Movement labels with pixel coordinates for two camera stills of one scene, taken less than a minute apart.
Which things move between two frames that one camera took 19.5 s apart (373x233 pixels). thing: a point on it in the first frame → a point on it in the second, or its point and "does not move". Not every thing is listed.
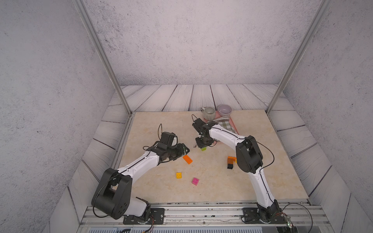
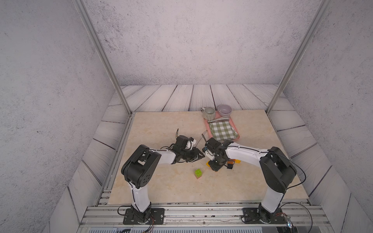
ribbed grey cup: x=209 y=113 does not move
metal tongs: x=224 y=118 does not move
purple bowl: x=225 y=109 does not move
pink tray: x=217 y=115 does not move
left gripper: x=181 y=151 → x=195 y=155
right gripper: x=197 y=142 → x=213 y=167
